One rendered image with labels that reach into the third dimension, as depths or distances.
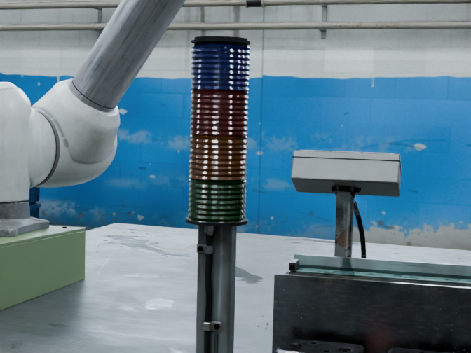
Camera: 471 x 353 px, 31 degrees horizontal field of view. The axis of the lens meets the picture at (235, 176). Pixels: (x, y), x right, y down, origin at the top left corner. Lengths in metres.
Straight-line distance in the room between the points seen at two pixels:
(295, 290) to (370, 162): 0.33
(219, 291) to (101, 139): 0.87
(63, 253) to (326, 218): 5.47
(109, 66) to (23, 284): 0.44
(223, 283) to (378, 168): 0.54
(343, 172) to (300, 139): 5.65
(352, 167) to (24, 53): 6.85
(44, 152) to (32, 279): 0.25
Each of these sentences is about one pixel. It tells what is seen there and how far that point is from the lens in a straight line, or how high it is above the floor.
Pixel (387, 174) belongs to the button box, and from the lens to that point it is 1.36.
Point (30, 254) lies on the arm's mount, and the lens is 1.54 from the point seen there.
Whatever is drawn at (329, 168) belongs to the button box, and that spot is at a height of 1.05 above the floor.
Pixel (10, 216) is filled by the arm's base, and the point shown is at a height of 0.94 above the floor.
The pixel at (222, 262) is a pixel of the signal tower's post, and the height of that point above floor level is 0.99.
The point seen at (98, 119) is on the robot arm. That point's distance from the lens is 1.69.
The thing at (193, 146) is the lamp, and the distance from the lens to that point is 0.87.
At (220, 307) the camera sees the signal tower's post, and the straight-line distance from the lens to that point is 0.90.
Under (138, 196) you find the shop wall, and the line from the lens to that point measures 7.56.
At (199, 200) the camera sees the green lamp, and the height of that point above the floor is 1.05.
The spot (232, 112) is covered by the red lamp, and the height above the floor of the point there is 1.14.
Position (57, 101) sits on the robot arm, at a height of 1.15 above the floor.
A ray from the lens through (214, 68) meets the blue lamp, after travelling 0.85.
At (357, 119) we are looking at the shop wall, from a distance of 6.90.
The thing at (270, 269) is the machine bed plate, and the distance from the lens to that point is 1.84.
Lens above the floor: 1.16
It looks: 5 degrees down
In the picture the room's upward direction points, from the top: 1 degrees clockwise
